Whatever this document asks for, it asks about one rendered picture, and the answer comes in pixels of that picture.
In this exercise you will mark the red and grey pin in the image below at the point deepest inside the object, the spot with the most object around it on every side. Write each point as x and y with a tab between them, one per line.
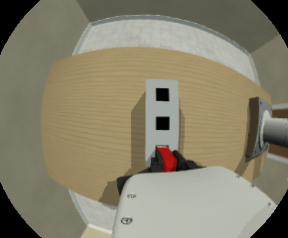
170	161

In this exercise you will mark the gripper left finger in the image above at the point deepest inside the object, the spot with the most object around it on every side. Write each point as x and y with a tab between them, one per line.
156	166

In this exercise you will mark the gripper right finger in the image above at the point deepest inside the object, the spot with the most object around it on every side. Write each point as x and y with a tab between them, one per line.
184	165

